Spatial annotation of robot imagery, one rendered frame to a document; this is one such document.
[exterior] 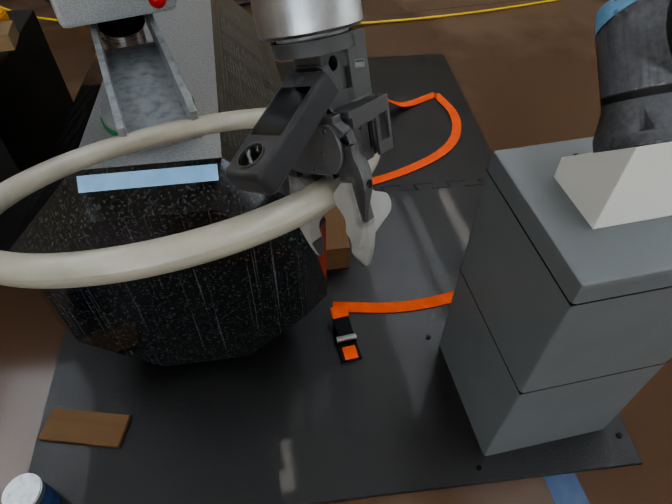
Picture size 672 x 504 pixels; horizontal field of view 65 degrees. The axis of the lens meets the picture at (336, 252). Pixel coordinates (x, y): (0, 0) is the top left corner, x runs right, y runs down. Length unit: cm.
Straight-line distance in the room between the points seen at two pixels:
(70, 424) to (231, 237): 150
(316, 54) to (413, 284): 163
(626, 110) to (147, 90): 86
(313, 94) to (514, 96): 272
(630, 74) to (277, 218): 80
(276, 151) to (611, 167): 78
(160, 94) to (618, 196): 85
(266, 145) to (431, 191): 199
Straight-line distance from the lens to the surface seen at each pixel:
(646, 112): 110
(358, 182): 47
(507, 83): 323
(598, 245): 113
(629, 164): 106
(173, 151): 131
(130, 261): 45
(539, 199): 118
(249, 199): 130
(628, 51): 112
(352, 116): 47
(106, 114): 138
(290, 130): 43
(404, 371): 182
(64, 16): 118
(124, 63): 114
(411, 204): 232
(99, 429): 185
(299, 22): 44
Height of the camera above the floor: 160
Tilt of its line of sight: 49 degrees down
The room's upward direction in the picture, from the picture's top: straight up
